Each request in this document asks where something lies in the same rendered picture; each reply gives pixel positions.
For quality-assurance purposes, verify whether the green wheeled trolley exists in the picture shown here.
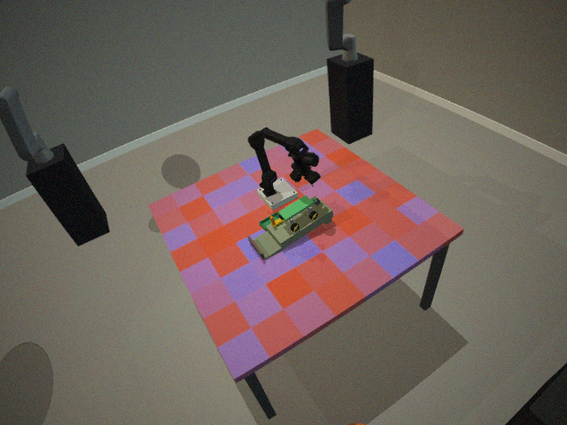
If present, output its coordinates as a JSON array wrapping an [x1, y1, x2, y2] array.
[[279, 196, 318, 232]]

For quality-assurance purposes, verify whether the yellow wheel chock with orange handle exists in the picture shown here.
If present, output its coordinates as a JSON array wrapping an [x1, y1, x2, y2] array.
[[269, 216, 284, 228]]

